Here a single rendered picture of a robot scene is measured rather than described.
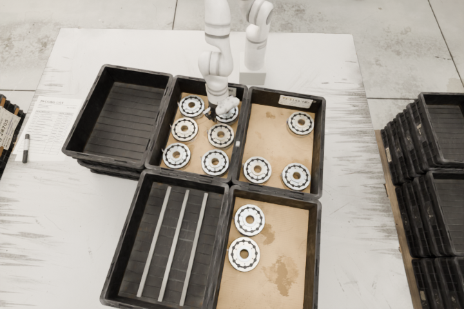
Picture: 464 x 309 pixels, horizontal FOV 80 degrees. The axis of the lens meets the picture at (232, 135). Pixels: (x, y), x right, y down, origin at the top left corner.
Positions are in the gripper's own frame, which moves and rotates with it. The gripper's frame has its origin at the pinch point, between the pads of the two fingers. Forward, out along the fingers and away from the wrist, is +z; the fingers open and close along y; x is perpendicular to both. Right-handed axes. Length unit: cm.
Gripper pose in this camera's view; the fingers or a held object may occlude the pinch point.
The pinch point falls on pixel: (219, 115)
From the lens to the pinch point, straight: 111.4
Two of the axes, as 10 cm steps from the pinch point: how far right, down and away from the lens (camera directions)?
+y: -8.2, 5.1, -2.5
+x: 5.7, 7.4, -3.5
